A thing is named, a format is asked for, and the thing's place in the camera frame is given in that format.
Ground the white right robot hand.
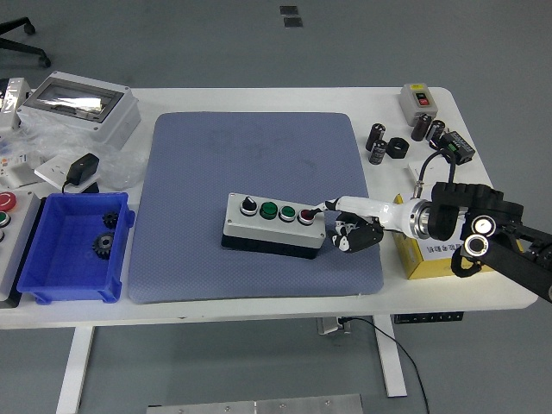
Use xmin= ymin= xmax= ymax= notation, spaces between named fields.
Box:
xmin=308 ymin=195 xmax=411 ymax=254

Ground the grey four-button control box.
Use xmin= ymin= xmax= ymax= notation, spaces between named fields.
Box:
xmin=221 ymin=191 xmax=328 ymax=260

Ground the black cylindrical capacitor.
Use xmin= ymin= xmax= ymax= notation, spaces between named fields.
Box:
xmin=369 ymin=138 xmax=388 ymax=166
xmin=426 ymin=119 xmax=447 ymax=147
xmin=411 ymin=112 xmax=434 ymax=142
xmin=365 ymin=122 xmax=386 ymax=152

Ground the yellow and white cardboard box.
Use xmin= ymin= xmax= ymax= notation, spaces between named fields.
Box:
xmin=392 ymin=192 xmax=525 ymax=280

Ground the black hexagonal nut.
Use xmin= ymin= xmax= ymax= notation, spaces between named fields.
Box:
xmin=386 ymin=136 xmax=410 ymax=159

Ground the black module with green terminal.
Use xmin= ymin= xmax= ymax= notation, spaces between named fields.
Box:
xmin=438 ymin=131 xmax=476 ymax=166

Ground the black table control panel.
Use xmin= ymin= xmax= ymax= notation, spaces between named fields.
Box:
xmin=392 ymin=310 xmax=465 ymax=324

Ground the white table leg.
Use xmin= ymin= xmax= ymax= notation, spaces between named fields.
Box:
xmin=373 ymin=317 xmax=409 ymax=398
xmin=55 ymin=326 xmax=96 ymax=414

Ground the blue-grey mat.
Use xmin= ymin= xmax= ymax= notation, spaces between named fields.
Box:
xmin=128 ymin=110 xmax=385 ymax=305

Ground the silver metal plate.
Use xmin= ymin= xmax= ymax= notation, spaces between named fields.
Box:
xmin=146 ymin=392 xmax=364 ymax=414

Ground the clear plastic bag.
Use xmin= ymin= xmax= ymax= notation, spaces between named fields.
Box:
xmin=0 ymin=116 xmax=147 ymax=191

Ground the large black gear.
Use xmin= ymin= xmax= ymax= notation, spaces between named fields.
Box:
xmin=91 ymin=231 xmax=116 ymax=261

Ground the black power adapter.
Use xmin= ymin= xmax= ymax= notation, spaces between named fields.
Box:
xmin=61 ymin=152 xmax=101 ymax=194

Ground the blue plastic bin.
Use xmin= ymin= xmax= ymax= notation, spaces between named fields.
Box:
xmin=16 ymin=191 xmax=135 ymax=305

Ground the grey emergency-stop control box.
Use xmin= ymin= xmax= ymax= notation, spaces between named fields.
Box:
xmin=0 ymin=191 xmax=44 ymax=308

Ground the small white packet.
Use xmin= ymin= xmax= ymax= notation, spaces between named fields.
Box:
xmin=0 ymin=150 xmax=44 ymax=189

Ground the white electrical device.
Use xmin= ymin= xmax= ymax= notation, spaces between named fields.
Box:
xmin=0 ymin=77 xmax=32 ymax=133

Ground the black office chair base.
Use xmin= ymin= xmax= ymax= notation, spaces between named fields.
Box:
xmin=0 ymin=16 xmax=52 ymax=68

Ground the grey red-black switch box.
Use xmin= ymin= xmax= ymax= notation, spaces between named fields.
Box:
xmin=397 ymin=82 xmax=439 ymax=127

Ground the grey bracket under table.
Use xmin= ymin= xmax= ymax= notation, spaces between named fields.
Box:
xmin=317 ymin=317 xmax=353 ymax=336

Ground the black cable under table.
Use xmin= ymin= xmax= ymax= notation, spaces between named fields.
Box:
xmin=340 ymin=317 xmax=430 ymax=414

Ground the grey enclosure with clear lid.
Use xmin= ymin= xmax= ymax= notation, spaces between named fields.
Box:
xmin=16 ymin=71 xmax=142 ymax=150

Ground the white wall socket plate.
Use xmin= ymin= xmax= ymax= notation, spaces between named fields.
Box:
xmin=34 ymin=154 xmax=100 ymax=193

